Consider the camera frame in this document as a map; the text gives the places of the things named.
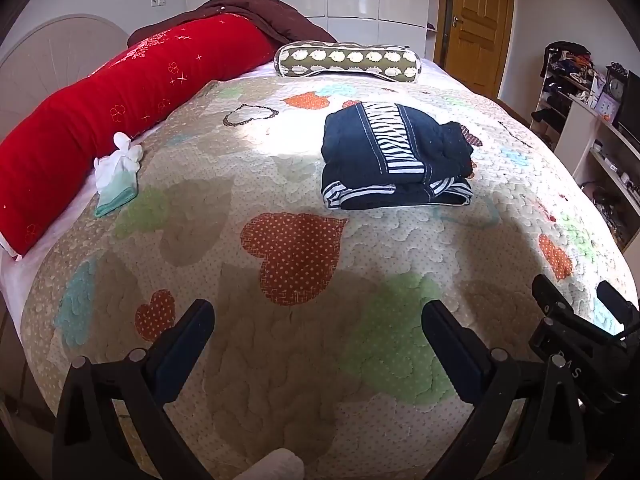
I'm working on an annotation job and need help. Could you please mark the long red bolster pillow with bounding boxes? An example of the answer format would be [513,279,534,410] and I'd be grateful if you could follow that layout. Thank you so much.
[0,12,278,261]

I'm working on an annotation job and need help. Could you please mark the wooden door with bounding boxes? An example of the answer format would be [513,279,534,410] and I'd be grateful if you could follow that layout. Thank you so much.
[434,0,516,101]

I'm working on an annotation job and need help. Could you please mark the white fabric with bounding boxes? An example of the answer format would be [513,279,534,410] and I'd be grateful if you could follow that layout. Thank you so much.
[235,447,306,480]

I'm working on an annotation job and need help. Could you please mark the white and mint cloth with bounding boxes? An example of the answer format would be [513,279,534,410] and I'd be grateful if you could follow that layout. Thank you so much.
[93,131,146,218]

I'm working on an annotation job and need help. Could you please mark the shoe rack with shoes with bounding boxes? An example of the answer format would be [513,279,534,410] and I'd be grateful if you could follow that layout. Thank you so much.
[530,42,596,150]

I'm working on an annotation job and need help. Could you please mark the white shelf unit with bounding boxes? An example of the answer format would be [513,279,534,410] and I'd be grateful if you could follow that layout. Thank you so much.
[565,92,640,256]

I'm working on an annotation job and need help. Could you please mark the navy pants with striped trim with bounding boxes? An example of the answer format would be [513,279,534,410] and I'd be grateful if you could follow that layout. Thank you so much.
[320,101,476,211]

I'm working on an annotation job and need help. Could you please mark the olive patterned bolster pillow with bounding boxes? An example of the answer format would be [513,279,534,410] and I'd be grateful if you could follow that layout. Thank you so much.
[275,40,423,83]

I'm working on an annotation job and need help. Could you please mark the dark brown blanket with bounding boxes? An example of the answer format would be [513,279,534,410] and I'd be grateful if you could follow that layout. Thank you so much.
[126,0,338,51]

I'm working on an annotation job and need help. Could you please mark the black table clock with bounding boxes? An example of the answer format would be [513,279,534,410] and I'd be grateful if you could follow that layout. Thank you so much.
[605,62,630,111]

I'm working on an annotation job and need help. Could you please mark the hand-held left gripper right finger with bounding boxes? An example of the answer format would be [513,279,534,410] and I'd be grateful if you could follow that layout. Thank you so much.
[421,300,586,480]

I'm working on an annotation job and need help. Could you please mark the black screen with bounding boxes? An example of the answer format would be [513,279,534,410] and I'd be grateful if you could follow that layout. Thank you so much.
[617,70,640,136]

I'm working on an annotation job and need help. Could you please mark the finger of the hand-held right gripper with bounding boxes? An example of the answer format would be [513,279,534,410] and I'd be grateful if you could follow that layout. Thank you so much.
[596,280,640,333]
[531,274,578,323]

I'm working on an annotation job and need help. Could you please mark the beige round headboard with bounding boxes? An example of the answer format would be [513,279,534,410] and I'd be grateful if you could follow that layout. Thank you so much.
[0,14,130,128]

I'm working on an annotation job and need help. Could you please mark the heart patchwork quilt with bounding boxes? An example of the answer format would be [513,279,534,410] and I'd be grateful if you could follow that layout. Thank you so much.
[20,72,640,480]

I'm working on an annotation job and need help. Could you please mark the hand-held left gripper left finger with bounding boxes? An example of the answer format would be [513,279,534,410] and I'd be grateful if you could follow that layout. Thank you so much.
[52,299,217,480]

